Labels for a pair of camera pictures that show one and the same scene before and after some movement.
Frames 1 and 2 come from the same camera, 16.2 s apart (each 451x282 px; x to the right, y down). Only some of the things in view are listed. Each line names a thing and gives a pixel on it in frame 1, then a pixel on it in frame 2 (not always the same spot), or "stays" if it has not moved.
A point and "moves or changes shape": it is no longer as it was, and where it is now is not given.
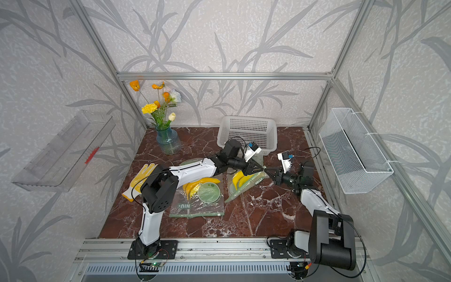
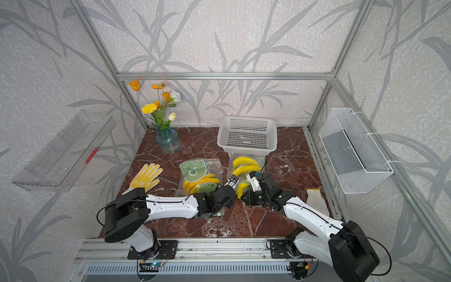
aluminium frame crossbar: (215, 76) stays
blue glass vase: (168, 141) stays
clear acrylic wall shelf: (64, 162) stays
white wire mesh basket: (354, 157) stays
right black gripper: (279, 176) -> (249, 201)
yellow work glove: (135, 188) stays
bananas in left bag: (191, 188) stays
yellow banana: (236, 177) moves or changes shape
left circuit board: (150, 267) stays
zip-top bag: (241, 183) moves or changes shape
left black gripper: (250, 167) -> (230, 205)
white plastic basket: (261, 130) stays
